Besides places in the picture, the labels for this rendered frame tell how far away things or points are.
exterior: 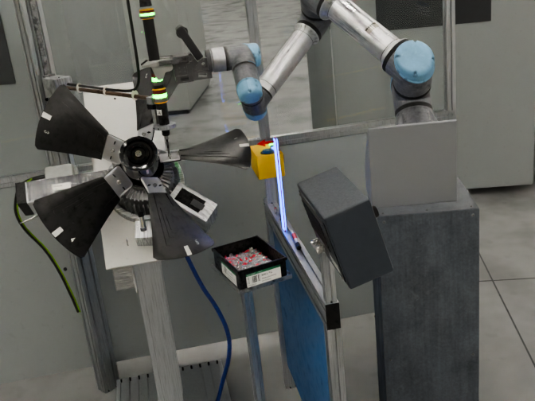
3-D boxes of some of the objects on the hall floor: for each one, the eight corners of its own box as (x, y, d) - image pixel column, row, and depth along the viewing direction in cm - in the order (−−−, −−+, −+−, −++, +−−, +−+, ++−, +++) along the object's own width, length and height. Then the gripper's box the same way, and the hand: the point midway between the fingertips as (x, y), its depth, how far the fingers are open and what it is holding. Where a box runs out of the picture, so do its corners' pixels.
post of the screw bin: (262, 462, 260) (236, 267, 233) (269, 459, 261) (245, 263, 233) (266, 467, 258) (240, 270, 230) (273, 464, 259) (249, 267, 231)
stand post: (167, 442, 276) (127, 229, 245) (189, 437, 278) (153, 224, 246) (167, 449, 272) (127, 234, 240) (190, 445, 273) (154, 229, 242)
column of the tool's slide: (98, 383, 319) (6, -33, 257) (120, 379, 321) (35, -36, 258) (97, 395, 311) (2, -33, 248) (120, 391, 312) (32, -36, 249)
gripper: (215, 79, 215) (145, 89, 212) (210, 74, 226) (143, 83, 223) (211, 51, 212) (140, 60, 209) (207, 47, 223) (139, 56, 220)
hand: (145, 62), depth 215 cm, fingers closed on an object, 4 cm apart
